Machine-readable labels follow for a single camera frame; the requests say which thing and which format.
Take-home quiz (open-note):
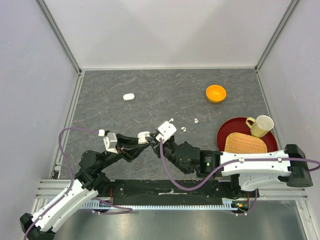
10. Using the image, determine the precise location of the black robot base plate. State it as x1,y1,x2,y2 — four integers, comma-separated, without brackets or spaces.
81,178,258,206

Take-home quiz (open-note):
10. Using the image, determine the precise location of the white oval case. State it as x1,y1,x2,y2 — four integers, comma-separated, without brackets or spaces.
122,93,135,101

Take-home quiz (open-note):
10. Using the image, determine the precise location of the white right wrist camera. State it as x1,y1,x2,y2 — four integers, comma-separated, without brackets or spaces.
155,121,177,143

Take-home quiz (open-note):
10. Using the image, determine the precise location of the aluminium frame post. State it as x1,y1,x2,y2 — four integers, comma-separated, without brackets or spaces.
254,0,300,73
35,0,82,75

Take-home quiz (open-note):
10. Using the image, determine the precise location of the aluminium frame right post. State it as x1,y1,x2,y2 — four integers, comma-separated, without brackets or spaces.
254,0,300,73

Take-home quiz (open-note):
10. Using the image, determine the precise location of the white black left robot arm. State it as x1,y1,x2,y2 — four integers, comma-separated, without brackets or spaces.
19,129,150,240

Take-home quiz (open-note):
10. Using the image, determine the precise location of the cream yellow mug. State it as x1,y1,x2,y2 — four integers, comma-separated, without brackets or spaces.
245,115,275,138

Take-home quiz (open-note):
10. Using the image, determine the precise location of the red round plate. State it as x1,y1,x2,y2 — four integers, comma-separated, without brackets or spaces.
216,117,279,152

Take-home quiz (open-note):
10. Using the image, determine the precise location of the woven bamboo tray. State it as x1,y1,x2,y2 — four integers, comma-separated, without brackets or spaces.
224,132,268,154

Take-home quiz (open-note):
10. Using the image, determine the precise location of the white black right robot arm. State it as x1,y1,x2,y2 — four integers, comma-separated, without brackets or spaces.
144,133,313,197

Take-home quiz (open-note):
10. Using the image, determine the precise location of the orange plastic bowl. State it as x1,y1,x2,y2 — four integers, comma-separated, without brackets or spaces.
205,84,227,104

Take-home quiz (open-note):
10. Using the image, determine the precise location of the aluminium frame left post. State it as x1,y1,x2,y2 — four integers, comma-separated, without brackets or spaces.
35,0,82,75

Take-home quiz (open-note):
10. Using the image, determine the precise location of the light blue cable duct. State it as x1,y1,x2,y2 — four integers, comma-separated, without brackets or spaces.
79,198,249,210

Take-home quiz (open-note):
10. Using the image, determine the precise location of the white earbud charging case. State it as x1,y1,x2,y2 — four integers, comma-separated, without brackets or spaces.
137,131,151,145

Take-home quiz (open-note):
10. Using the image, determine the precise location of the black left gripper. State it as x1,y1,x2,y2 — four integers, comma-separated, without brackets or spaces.
98,132,149,170

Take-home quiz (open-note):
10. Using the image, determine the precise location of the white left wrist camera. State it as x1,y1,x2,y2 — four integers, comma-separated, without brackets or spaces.
103,132,118,154

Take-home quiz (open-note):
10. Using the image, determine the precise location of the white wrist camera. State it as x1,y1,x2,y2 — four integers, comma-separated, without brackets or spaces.
155,121,177,143
103,132,118,154

